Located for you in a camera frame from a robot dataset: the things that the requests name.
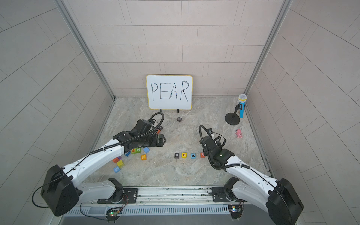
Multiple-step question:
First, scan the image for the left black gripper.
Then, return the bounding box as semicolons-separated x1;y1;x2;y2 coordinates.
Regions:
138;133;169;146

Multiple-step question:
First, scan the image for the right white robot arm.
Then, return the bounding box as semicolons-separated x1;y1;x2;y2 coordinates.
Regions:
200;136;304;225

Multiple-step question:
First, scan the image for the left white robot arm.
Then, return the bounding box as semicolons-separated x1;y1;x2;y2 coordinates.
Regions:
40;118;166;217

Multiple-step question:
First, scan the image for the white PEAR whiteboard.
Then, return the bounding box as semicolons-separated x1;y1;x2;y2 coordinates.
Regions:
146;75;193;110

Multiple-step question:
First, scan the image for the plain light blue block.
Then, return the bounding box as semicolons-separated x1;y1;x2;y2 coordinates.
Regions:
143;147;150;154

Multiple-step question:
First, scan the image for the pink toy figure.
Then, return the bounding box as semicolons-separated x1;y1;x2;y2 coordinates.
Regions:
235;129;242;138

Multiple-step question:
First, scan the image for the light blue bottom block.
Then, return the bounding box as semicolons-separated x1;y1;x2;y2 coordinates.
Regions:
113;167;121;173

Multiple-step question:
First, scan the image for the black microphone stand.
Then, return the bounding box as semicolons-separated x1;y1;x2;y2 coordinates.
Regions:
225;104;241;126

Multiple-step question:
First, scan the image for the blue toy microphone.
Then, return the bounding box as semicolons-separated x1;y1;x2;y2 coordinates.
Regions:
238;94;247;118

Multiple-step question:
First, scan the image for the right green circuit board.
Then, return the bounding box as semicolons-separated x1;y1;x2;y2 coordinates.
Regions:
228;205;244;219

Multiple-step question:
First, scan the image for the green circuit board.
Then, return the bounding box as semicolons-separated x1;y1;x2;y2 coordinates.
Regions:
228;205;244;219
105;207;122;222

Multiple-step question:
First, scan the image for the left green circuit board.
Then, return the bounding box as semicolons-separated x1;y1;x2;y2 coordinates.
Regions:
105;207;122;222

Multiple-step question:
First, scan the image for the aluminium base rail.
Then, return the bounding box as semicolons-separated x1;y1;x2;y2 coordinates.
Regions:
65;186;246;219

